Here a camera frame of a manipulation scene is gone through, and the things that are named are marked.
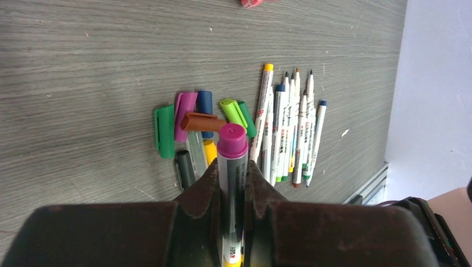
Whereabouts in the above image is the black capped blue marker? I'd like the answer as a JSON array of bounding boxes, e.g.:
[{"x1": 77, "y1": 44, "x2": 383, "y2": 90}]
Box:
[{"x1": 306, "y1": 100, "x2": 327, "y2": 187}]

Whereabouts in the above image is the yellow capped marker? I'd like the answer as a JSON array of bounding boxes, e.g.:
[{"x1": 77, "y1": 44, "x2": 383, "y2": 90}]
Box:
[
  {"x1": 250, "y1": 63, "x2": 274, "y2": 162},
  {"x1": 217, "y1": 123, "x2": 248, "y2": 266}
]

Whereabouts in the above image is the green pen cap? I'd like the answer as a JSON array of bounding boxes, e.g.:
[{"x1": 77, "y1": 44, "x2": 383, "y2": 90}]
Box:
[
  {"x1": 154, "y1": 105, "x2": 175, "y2": 159},
  {"x1": 238, "y1": 101, "x2": 257, "y2": 138}
]

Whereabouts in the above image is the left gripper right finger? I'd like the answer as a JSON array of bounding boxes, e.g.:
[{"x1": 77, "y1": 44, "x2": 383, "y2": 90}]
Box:
[{"x1": 244, "y1": 161, "x2": 438, "y2": 266}]

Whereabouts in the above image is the blue pen cap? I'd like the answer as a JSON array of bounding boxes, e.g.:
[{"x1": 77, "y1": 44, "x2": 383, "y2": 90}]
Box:
[{"x1": 196, "y1": 90, "x2": 215, "y2": 139}]

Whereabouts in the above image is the lime capped marker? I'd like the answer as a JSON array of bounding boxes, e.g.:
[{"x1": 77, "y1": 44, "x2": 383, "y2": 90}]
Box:
[{"x1": 262, "y1": 87, "x2": 274, "y2": 183}]

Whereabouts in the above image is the clear capped green pen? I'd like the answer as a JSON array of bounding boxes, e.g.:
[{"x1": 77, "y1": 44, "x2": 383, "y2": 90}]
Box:
[{"x1": 302, "y1": 106, "x2": 316, "y2": 180}]

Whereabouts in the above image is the clear pen cap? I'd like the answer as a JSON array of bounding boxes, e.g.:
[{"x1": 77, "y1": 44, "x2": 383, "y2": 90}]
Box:
[{"x1": 187, "y1": 131, "x2": 208, "y2": 179}]

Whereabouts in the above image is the green capped marker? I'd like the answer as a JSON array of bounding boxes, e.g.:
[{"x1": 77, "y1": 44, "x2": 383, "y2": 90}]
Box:
[{"x1": 276, "y1": 72, "x2": 290, "y2": 182}]

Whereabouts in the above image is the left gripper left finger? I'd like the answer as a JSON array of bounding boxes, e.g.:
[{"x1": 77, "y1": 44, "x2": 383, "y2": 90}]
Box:
[{"x1": 2, "y1": 162, "x2": 220, "y2": 266}]

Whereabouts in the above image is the black pen cap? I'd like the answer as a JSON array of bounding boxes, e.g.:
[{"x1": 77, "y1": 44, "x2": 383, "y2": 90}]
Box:
[{"x1": 174, "y1": 150, "x2": 196, "y2": 191}]

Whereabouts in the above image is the brown pen cap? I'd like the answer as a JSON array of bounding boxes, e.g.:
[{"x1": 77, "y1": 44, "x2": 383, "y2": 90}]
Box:
[{"x1": 180, "y1": 112, "x2": 227, "y2": 132}]

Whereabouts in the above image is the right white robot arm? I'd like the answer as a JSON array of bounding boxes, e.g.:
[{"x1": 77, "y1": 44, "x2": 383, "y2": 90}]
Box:
[{"x1": 378, "y1": 181, "x2": 471, "y2": 266}]

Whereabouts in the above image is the purple pen cap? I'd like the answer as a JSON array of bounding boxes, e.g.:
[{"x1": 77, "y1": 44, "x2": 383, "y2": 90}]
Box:
[{"x1": 174, "y1": 92, "x2": 198, "y2": 142}]

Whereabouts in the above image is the yellow pen cap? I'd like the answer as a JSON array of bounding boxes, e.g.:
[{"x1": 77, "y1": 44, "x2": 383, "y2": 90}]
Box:
[{"x1": 203, "y1": 139, "x2": 217, "y2": 166}]

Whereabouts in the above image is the purple capped marker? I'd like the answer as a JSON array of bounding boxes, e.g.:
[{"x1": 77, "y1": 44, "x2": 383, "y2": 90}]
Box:
[
  {"x1": 302, "y1": 70, "x2": 314, "y2": 171},
  {"x1": 270, "y1": 84, "x2": 286, "y2": 186}
]

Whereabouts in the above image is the lime pen cap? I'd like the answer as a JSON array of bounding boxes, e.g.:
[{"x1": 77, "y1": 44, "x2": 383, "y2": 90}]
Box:
[{"x1": 219, "y1": 98, "x2": 248, "y2": 128}]

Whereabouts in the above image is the brown capped marker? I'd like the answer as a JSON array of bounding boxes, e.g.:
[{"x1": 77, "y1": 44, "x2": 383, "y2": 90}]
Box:
[{"x1": 293, "y1": 95, "x2": 307, "y2": 188}]

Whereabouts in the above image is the pink patterned jacket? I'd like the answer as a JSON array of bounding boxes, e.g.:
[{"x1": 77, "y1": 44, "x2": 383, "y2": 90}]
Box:
[{"x1": 240, "y1": 0, "x2": 275, "y2": 9}]

